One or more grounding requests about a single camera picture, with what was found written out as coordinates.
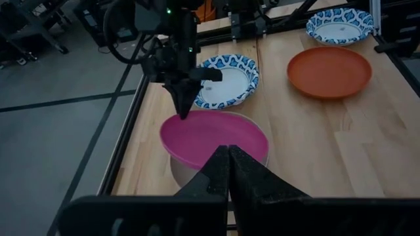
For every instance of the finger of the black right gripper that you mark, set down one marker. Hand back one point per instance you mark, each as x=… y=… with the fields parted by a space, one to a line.
x=175 y=93
x=193 y=85

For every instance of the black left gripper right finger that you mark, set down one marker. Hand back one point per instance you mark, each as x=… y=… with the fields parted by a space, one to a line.
x=295 y=216

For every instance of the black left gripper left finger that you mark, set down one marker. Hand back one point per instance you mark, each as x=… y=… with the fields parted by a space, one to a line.
x=183 y=213

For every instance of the purple plate with beige underside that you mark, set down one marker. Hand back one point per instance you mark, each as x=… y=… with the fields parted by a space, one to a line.
x=183 y=173

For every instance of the blue patterned paper plate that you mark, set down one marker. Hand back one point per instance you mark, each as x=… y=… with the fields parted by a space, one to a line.
x=339 y=31
x=236 y=88

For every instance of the pink plastic plate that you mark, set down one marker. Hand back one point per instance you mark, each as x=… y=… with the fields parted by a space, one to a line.
x=213 y=137

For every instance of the orange plastic plate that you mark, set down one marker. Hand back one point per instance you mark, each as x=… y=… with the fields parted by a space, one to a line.
x=329 y=72

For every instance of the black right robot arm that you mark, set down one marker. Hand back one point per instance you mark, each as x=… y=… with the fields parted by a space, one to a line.
x=246 y=26

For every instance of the orange container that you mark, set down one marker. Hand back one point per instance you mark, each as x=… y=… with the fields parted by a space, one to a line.
x=206 y=11

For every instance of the black box with grey panel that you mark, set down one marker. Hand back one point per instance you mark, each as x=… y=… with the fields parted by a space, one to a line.
x=90 y=21

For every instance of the black rolling stand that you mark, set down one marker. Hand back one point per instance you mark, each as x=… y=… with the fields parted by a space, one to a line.
x=49 y=39

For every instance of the silver aluminium extrusion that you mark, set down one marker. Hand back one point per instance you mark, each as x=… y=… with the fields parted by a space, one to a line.
x=375 y=16

